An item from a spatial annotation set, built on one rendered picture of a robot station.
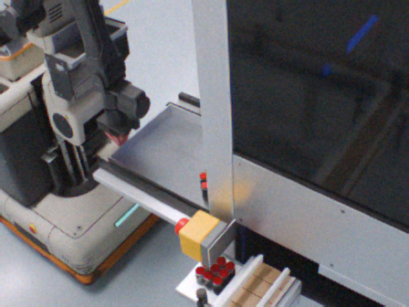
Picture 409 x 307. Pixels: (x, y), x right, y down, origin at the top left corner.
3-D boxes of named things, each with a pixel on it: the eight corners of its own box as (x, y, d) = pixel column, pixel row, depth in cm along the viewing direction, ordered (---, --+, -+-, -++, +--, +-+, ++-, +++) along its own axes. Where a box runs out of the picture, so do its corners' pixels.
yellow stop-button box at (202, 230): (229, 245, 111) (228, 223, 106) (209, 269, 107) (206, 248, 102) (200, 229, 114) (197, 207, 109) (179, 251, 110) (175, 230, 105)
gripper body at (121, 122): (124, 139, 134) (120, 117, 129) (96, 124, 139) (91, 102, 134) (141, 124, 138) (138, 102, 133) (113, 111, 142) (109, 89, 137)
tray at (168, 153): (272, 157, 140) (273, 147, 138) (214, 222, 125) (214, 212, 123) (171, 112, 156) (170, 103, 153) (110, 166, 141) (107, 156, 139)
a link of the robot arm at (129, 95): (113, 53, 128) (89, 72, 123) (150, 67, 123) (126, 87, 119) (121, 90, 137) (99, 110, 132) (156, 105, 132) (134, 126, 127)
